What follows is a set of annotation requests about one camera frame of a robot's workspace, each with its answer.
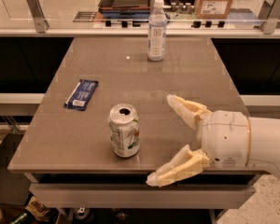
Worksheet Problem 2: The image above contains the blue snack bar wrapper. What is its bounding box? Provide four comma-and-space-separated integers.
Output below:
63, 79, 99, 111

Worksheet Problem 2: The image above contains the left metal glass bracket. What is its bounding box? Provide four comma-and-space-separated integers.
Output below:
26, 0, 49, 34

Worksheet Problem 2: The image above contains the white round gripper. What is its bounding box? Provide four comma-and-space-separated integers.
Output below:
147, 94, 249, 187

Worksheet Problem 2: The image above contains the white green 7up can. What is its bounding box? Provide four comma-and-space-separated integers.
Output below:
108, 104, 140, 158

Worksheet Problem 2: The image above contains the green glass bottle below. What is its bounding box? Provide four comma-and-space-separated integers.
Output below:
8, 211, 35, 224

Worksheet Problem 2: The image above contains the brown paper bag below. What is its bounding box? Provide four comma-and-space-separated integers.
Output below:
25, 196, 50, 222

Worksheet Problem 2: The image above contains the right metal glass bracket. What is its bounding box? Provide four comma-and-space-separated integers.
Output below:
259, 0, 280, 35

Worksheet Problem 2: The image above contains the metal glass bracket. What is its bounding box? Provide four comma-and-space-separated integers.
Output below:
26, 0, 49, 34
259, 0, 280, 35

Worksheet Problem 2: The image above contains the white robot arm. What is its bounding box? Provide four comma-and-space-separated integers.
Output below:
147, 94, 280, 187

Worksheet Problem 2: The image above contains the cardboard box with label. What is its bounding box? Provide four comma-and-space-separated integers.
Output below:
194, 0, 232, 19

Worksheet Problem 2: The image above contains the clear plastic water bottle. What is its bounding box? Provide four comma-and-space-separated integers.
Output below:
147, 0, 167, 61

